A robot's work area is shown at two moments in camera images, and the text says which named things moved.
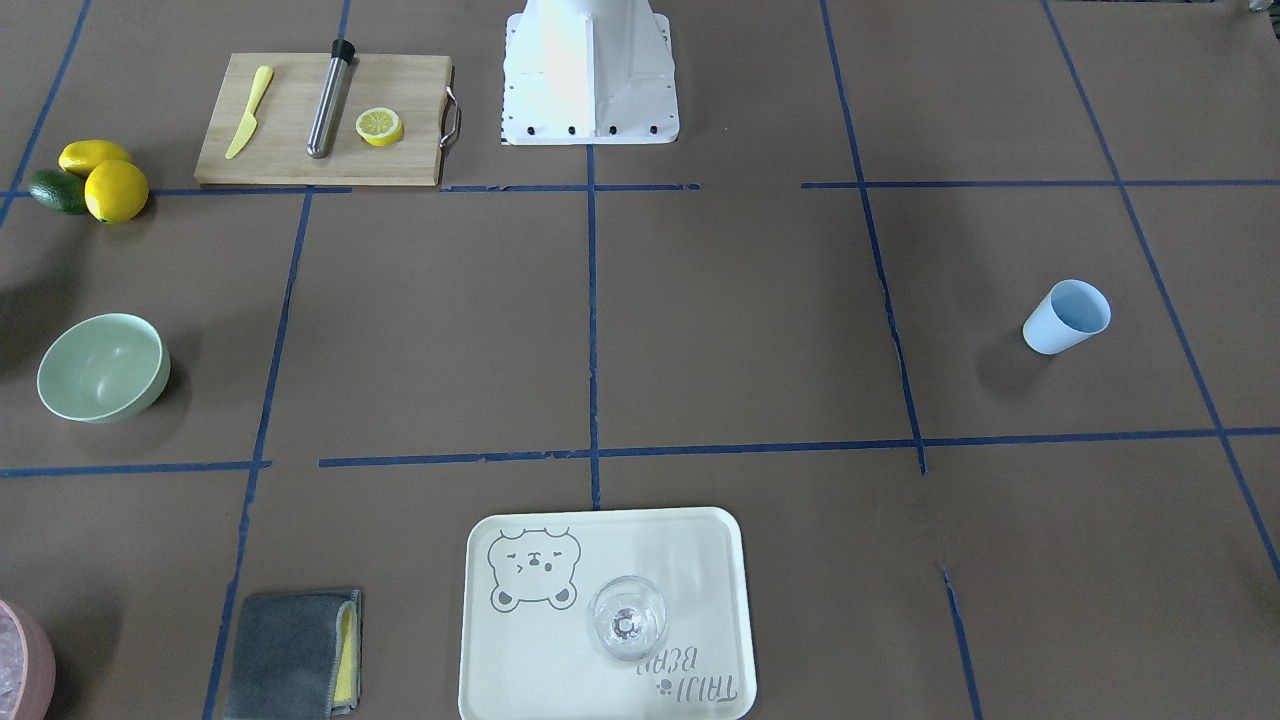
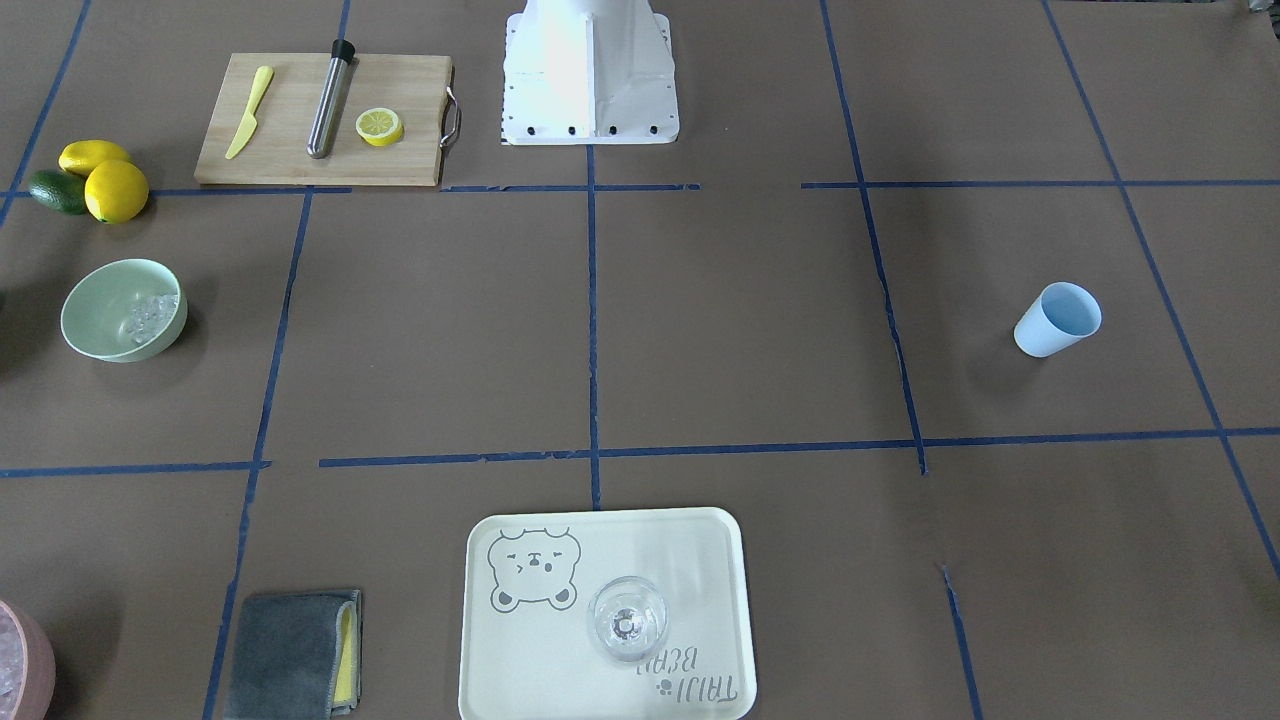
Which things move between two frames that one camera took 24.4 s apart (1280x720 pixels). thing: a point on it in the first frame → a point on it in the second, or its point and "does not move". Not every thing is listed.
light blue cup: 1071,311 does not move
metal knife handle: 330,108 does not move
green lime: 60,190 does not move
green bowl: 103,368 → 125,310
